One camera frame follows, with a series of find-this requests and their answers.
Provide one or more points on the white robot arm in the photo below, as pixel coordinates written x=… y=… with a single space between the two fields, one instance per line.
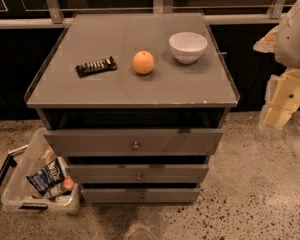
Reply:
x=284 y=39

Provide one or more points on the grey drawer cabinet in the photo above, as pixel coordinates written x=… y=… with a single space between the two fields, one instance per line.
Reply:
x=172 y=96

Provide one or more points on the black snack bar packet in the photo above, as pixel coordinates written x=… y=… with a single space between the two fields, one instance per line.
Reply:
x=96 y=67

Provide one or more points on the grey bottom drawer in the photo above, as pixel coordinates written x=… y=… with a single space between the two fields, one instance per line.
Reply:
x=150 y=195

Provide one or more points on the red apple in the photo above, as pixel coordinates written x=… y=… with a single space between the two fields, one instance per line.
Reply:
x=68 y=184

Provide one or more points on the grey drawer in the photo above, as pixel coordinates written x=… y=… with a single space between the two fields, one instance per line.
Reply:
x=150 y=195
x=133 y=142
x=137 y=173

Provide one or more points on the blue chip bag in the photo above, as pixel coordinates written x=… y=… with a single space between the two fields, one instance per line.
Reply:
x=47 y=177

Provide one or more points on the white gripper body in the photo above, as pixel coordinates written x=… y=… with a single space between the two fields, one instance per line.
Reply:
x=294 y=40

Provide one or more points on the metal railing frame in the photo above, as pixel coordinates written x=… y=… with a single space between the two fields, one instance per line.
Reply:
x=59 y=13

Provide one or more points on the grey top drawer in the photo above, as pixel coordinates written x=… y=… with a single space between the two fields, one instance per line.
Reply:
x=133 y=142

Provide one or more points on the clear plastic bin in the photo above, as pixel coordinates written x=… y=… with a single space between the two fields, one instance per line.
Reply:
x=21 y=195

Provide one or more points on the grey middle drawer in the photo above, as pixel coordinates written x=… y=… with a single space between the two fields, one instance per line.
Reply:
x=137 y=173

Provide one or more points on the white ceramic bowl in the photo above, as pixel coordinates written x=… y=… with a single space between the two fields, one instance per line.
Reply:
x=187 y=47

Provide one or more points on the black flat board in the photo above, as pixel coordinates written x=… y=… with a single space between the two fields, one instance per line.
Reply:
x=8 y=163

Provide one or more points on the orange fruit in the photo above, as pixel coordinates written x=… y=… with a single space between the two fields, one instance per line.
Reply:
x=143 y=62

